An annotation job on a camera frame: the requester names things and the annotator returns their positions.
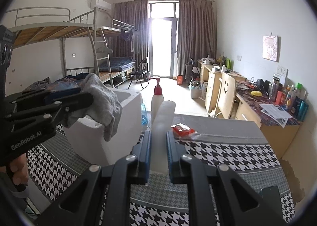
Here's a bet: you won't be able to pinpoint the grey cloth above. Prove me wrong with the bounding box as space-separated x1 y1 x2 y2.
61 73 122 142

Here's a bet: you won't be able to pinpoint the white foam sheet roll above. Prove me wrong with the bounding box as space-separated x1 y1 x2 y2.
150 100 176 174

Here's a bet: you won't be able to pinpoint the person's left hand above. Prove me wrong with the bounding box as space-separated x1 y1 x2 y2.
10 153 29 186

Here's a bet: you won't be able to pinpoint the blue plaid quilt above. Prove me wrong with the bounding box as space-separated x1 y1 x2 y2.
23 73 88 92

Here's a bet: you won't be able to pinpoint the houndstooth table cloth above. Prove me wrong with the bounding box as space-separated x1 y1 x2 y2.
30 116 294 225

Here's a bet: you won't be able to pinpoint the white styrofoam box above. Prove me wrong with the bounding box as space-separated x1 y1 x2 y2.
63 89 142 166

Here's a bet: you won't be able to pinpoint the metal bunk bed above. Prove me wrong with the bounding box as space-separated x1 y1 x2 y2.
1 6 123 95

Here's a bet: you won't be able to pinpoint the red snack packet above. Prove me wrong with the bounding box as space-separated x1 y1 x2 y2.
171 123 196 138

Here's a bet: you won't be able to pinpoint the far blue mattress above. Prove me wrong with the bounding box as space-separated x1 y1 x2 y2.
99 57 136 72

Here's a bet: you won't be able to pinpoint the clear water bottle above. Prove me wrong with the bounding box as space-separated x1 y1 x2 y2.
141 103 148 132

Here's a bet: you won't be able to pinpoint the wooden chair with smiley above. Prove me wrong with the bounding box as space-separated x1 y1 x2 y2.
215 72 236 119

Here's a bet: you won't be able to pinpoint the wooden desk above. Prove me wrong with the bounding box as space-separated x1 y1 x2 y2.
198 61 300 159

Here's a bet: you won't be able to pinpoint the white papers on desk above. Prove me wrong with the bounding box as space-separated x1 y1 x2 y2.
260 103 292 128

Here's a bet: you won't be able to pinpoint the black folding chair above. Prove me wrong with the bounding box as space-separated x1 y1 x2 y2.
128 57 149 89

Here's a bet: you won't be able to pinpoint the yellow object on desk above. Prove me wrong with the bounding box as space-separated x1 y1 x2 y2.
250 90 263 96

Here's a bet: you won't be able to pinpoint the white trash bin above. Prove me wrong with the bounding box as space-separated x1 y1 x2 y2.
189 81 201 99

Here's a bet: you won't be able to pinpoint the air conditioner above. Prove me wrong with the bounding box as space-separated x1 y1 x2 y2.
90 0 112 11

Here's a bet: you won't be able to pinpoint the white lotion pump bottle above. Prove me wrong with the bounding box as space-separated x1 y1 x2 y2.
151 77 164 124

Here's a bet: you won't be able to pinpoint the red box on desk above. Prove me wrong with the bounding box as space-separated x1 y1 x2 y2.
275 90 285 105

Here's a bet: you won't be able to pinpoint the teal bottle on desk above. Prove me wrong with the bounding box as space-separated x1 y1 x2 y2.
297 100 309 122

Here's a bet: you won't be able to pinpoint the orange container on floor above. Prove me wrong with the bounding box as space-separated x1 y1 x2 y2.
177 75 183 85

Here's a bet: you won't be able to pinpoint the brown left curtain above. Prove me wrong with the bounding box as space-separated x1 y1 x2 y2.
112 0 149 64

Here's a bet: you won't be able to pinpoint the brown curtain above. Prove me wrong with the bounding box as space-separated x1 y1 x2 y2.
112 0 149 64
177 0 217 76

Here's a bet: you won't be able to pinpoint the brown right curtain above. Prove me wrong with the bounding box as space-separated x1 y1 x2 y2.
177 0 217 76

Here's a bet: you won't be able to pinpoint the wall picture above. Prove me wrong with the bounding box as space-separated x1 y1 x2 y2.
262 35 279 62

